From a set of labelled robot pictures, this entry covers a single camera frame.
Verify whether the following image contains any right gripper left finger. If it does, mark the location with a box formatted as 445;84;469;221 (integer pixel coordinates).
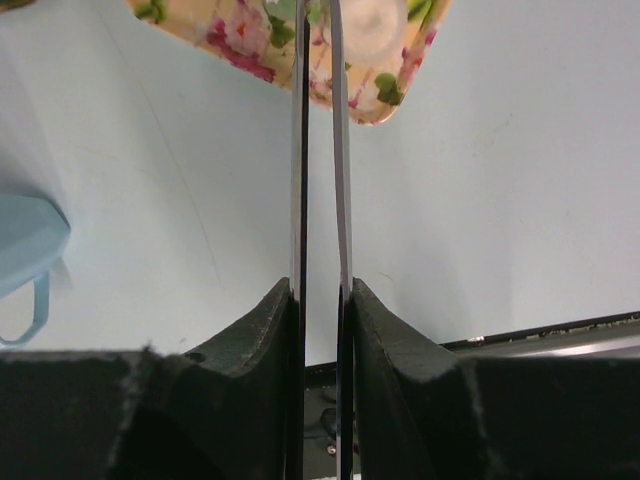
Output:
1;279;304;479

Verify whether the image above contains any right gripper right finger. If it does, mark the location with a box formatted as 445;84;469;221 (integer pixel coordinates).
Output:
353;281;639;479

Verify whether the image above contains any white cupcake pastry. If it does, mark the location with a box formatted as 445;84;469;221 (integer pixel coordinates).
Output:
340;0;408;66

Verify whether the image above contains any blue mug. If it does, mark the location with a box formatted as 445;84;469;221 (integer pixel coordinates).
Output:
1;193;71;349

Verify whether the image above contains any floral rectangular tray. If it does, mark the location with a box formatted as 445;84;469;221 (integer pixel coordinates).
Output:
123;0;455;128

